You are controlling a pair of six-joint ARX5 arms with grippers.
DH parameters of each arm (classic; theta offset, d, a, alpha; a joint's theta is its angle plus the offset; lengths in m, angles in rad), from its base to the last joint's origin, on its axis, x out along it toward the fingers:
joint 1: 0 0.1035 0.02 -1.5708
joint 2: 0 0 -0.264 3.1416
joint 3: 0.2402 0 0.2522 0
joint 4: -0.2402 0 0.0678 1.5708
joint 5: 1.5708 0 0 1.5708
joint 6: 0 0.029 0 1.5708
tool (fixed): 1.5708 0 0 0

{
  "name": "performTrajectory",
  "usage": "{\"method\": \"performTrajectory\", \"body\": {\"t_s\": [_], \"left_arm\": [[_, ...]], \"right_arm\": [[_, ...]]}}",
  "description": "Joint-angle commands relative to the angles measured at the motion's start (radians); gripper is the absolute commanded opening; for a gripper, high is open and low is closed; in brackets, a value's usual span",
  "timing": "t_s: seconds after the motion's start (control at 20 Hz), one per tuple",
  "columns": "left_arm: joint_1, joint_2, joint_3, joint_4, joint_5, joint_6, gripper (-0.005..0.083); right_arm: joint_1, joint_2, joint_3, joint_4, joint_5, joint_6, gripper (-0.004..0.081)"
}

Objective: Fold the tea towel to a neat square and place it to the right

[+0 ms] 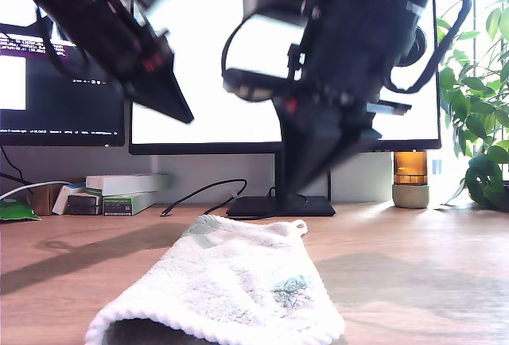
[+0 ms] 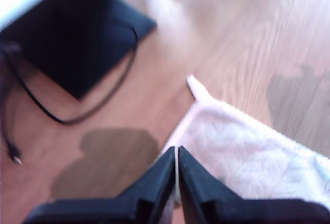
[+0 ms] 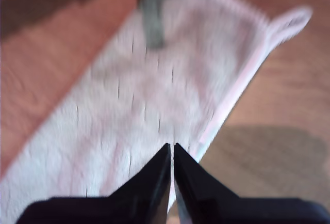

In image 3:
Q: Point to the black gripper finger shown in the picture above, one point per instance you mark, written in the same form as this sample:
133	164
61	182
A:
219	208
123	208

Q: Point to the white fluffy tea towel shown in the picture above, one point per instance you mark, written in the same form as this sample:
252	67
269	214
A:
154	79

